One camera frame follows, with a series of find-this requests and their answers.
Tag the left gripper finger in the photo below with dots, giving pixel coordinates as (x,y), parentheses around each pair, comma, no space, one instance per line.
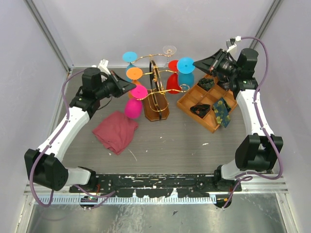
(125,89)
(117,81)

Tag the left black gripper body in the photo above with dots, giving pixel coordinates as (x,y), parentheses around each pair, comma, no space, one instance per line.
(110,87)

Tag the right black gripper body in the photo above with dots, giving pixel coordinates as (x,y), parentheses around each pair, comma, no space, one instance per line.
(228,68)

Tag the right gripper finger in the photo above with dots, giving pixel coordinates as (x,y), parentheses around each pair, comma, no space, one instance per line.
(204,68)
(213,59)

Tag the pink wine glass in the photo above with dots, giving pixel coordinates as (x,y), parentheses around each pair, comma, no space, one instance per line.
(134,106)

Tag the blue wine glass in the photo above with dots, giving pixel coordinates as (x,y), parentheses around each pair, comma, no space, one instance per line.
(129,57)
(185,72)

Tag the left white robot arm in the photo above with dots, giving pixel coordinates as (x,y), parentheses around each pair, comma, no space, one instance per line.
(44,164)

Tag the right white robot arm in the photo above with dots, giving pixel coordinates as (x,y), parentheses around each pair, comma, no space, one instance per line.
(260,150)

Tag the orange wine glass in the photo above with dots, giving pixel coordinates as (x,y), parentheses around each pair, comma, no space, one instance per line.
(134,73)

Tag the red wine glass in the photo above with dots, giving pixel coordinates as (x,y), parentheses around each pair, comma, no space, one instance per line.
(172,82)

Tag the clear wine glass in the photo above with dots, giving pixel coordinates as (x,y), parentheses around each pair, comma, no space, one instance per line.
(169,51)

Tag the dark green rolled tie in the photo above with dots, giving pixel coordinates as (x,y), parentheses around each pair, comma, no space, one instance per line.
(206,83)

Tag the dark patterned rolled tie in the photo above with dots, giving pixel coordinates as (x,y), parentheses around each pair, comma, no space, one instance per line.
(224,84)

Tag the wooden compartment tray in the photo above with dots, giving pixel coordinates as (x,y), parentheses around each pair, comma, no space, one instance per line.
(198,103)

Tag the blue floral folded tie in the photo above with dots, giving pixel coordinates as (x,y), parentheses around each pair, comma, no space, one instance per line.
(221,110)

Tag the dark red cloth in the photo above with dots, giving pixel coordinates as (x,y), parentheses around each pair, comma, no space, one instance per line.
(116,132)

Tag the black rolled tie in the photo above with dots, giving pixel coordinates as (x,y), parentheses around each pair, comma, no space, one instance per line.
(200,110)

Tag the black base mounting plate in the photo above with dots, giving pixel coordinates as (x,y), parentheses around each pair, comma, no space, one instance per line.
(161,185)

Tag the gold wire wine glass rack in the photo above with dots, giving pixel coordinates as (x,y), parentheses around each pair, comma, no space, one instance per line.
(155,104)

